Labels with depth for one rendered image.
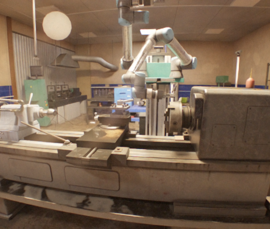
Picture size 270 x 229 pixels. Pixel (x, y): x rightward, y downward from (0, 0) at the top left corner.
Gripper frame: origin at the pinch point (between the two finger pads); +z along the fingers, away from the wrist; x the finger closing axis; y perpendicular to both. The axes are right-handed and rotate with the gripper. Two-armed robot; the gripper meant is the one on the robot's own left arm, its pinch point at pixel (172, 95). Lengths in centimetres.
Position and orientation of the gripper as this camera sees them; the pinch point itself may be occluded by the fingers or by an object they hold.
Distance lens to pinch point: 138.3
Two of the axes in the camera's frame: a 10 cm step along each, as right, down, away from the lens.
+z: 9.9, 0.8, -0.9
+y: -1.0, 9.9, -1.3
